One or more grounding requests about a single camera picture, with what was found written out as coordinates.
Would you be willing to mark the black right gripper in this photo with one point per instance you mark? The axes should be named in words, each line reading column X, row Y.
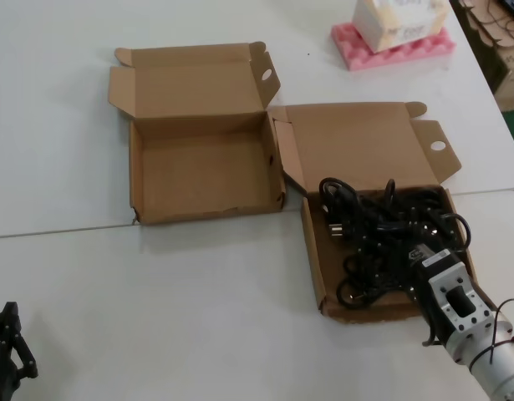
column 419, row 288

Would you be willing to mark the empty-lidded brown cardboard box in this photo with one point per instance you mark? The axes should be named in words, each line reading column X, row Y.
column 198, row 167

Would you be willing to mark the white paper box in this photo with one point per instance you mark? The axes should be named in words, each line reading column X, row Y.
column 375, row 25

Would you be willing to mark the printed cardboard carton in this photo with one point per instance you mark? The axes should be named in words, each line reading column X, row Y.
column 511, row 75

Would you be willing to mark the pink foam pad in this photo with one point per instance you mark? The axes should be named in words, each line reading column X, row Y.
column 359, row 58

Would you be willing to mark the stack of cardboard sheets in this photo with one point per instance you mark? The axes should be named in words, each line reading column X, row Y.
column 486, row 25

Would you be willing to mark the black keyboard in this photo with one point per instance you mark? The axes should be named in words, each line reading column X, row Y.
column 513, row 6

